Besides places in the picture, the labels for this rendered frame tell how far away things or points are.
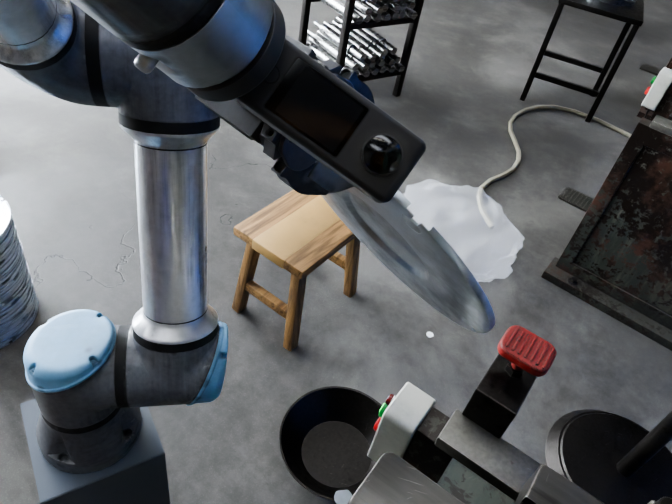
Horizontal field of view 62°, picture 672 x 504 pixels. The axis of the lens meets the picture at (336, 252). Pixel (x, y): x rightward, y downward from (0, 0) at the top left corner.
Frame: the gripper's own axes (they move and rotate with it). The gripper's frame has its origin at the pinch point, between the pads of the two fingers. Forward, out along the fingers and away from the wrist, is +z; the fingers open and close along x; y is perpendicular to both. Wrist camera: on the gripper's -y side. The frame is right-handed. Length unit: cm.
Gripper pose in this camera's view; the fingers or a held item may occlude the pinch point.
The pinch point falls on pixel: (362, 173)
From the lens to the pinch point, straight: 49.5
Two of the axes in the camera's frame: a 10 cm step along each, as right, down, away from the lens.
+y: -7.2, -5.5, 4.3
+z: 3.7, 2.2, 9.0
